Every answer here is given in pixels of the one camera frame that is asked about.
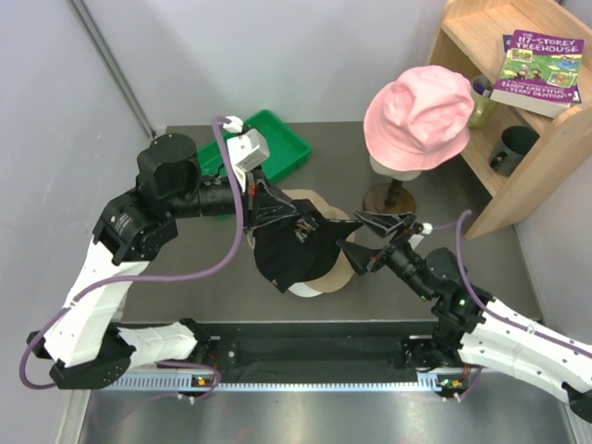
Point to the dark green mug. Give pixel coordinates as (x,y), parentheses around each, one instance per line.
(514,144)

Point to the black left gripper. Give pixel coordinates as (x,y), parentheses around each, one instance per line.
(269,208)

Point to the light green cup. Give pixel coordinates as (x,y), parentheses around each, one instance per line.
(484,106)

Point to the pink bucket hat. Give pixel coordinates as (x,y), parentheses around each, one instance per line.
(420,120)

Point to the green plastic tray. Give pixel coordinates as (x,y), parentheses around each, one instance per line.
(277,148)

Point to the purple treehouse book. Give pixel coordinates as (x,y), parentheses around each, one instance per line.
(539,73)

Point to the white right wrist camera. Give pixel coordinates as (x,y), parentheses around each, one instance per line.
(419,232)

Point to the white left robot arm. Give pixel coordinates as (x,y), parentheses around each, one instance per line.
(87,348)

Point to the black cap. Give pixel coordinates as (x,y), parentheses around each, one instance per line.
(300,245)

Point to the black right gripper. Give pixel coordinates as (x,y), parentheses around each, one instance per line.
(360,256)

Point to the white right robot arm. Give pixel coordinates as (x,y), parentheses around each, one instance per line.
(474,327)

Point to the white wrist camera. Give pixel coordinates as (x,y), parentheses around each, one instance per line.
(247,148)
(419,232)

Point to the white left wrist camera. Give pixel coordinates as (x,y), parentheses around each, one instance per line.
(247,148)

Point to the white baseball cap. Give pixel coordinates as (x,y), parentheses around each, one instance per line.
(302,290)

